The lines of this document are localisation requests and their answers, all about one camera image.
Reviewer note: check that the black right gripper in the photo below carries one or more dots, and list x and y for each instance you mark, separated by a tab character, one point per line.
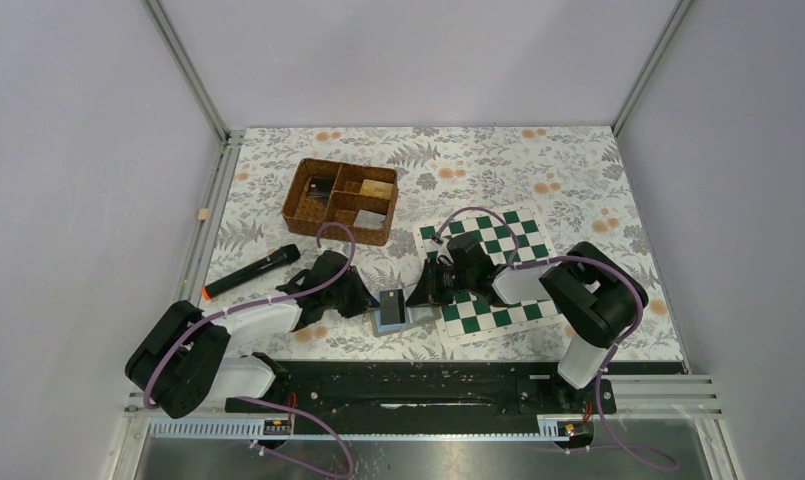
428	290

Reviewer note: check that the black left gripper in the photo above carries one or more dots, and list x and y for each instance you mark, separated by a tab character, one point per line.
364	301

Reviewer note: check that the silver metal card holder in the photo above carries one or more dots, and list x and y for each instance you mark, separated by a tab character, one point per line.
414	316

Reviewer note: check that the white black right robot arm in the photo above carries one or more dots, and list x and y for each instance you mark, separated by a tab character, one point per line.
599	300

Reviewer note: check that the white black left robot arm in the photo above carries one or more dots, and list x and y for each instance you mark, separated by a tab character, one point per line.
188	358

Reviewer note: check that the silver cards in basket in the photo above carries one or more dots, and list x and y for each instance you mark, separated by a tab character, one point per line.
369	220

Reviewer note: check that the gold cards in basket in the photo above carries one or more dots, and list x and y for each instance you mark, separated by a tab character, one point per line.
378	189

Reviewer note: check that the black cards in basket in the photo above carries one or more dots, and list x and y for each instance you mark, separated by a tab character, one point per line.
320	189

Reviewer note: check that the green white chessboard mat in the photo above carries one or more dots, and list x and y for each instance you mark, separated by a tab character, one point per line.
467	320

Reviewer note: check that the black microphone orange tip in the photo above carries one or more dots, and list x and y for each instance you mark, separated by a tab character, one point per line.
281	257

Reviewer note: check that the brown woven divided basket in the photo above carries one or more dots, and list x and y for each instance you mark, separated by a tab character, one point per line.
306	217

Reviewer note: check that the floral patterned table mat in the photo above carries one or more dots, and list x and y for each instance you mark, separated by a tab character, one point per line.
574	176

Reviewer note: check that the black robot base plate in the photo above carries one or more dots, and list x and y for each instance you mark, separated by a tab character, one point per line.
434	398

